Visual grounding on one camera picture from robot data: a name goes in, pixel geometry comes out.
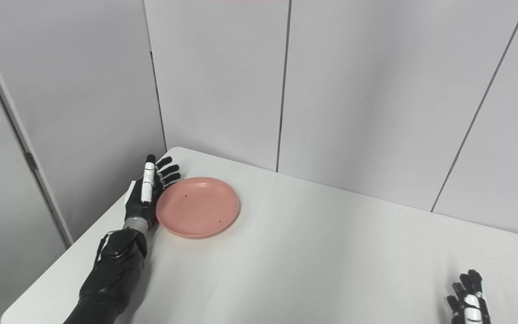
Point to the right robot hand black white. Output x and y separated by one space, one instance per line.
469 301

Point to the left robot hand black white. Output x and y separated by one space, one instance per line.
146 193

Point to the pink round plate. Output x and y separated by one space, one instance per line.
198 207

